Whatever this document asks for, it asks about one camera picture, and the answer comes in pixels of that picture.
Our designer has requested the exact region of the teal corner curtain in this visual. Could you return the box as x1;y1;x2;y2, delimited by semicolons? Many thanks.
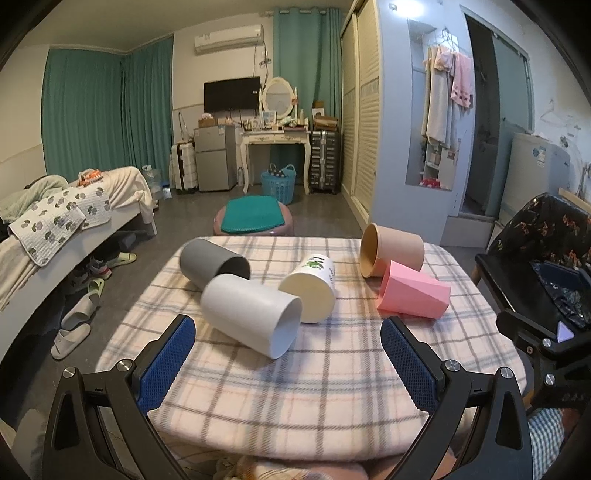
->
271;6;347;176

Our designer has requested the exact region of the oval vanity mirror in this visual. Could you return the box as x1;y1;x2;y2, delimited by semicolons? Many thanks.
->
259;77;297;119

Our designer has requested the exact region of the green slipper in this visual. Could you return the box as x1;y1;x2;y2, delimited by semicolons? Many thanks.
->
106;252;137;269

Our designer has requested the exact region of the blue laundry basket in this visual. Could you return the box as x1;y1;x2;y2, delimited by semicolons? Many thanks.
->
260;163;297;205

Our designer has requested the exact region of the white hanging towel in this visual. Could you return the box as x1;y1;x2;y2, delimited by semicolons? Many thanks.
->
422;45;454;148

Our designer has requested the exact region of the tan cardboard cup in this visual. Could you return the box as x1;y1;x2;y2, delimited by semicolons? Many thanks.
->
359;223;425;278

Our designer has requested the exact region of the pink hanging towel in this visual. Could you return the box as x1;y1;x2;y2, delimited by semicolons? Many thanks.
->
451;52;474;109

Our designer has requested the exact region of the white suitcase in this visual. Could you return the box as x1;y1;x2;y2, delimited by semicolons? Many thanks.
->
169;142;198;192

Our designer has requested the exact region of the bed with blankets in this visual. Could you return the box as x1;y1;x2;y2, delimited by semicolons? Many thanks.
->
1;167;157;355

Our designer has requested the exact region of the black television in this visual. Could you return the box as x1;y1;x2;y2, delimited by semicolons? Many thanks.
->
204;77;262;113

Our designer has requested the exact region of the green cushion stool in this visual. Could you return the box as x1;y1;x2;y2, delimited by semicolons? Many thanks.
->
213;195;294;236

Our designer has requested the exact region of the plaid tablecloth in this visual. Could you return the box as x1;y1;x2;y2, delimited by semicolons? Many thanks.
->
94;235;529;462

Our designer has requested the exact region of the white slipper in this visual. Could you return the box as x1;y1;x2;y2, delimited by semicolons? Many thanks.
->
50;323;91;360

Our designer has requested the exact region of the patterned quilt blanket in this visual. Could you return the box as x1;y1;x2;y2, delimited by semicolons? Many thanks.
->
9;183;111;267

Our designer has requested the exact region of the white dressing table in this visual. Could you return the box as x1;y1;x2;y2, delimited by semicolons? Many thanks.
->
239;128;312;195

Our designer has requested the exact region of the white cup green print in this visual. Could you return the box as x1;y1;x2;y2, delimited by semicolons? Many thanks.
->
279;253;335;324

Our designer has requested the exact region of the grey plastic cup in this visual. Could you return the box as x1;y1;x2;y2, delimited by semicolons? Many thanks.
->
179;238;250;291

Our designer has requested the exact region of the cream louvered wardrobe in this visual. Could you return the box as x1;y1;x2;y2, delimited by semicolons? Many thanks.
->
341;1;381;228

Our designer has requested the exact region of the white plastic cup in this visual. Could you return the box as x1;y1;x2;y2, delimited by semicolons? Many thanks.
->
200;274;303;359

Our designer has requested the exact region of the water jug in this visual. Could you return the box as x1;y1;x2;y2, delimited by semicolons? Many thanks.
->
141;165;163;201

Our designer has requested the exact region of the white washing machine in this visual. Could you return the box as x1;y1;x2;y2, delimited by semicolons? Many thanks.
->
499;133;570;226

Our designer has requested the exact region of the pink faceted cup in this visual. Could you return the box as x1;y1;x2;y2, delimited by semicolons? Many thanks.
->
377;261;451;320

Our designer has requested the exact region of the black patterned bag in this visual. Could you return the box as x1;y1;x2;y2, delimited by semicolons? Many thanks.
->
489;192;591;328

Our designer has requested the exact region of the black silver trunk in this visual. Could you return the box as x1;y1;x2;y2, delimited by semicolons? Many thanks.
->
308;130;342;194

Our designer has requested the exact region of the grey mini fridge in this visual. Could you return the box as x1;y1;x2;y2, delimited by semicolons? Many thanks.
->
193;125;238;192

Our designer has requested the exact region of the white air conditioner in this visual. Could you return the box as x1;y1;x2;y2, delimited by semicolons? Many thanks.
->
193;24;264;55

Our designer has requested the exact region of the teal window curtain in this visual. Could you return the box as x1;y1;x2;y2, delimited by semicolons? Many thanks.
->
41;38;173;180

